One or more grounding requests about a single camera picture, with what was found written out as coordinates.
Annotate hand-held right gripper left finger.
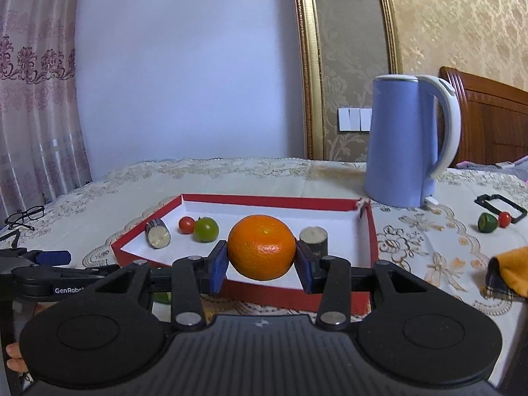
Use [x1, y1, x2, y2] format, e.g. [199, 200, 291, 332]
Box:
[95, 239, 229, 331]

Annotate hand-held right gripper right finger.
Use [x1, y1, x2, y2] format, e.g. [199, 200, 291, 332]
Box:
[295, 240, 434, 331]

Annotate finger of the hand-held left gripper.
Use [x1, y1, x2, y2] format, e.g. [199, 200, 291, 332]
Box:
[0, 249, 72, 268]
[12, 266, 124, 283]

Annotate small dark eggplant piece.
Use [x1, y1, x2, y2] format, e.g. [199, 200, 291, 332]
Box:
[299, 226, 329, 256]

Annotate large green tomato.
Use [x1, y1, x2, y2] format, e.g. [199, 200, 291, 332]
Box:
[194, 217, 219, 243]

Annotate orange mandarin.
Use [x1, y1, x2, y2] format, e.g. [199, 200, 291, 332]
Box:
[227, 214, 297, 281]

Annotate red shallow cardboard box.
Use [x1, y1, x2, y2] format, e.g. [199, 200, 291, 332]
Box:
[111, 193, 379, 314]

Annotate large dark eggplant piece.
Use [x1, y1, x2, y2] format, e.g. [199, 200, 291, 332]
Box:
[144, 218, 172, 250]

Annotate person's left hand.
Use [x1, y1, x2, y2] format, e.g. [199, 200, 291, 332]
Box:
[6, 342, 27, 376]

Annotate black eyeglasses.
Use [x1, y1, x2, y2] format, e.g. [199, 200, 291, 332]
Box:
[4, 205, 45, 232]

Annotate cream lace tablecloth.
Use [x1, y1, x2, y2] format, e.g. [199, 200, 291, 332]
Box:
[0, 157, 528, 380]

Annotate blue electric kettle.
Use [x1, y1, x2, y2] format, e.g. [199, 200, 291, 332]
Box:
[363, 74, 462, 209]

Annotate pink patterned curtain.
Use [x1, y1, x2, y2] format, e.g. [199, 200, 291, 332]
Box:
[0, 0, 93, 219]

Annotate tiny green fruit piece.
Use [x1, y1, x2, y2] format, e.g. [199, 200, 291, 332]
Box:
[478, 212, 500, 233]

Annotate pink bedding heap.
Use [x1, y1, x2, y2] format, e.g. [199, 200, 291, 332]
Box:
[456, 159, 528, 174]

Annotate orange cloth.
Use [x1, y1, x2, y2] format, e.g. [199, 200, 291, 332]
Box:
[484, 247, 528, 301]

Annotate wooden bed headboard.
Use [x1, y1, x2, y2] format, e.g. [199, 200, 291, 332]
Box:
[439, 66, 528, 168]

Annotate white wall light switch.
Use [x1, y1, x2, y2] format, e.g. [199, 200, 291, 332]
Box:
[338, 107, 373, 133]

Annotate black rectangular frame piece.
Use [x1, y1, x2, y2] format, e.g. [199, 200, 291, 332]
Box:
[474, 194, 528, 221]

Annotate gold wall moulding frame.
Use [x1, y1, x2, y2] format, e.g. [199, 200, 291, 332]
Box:
[290, 0, 404, 161]

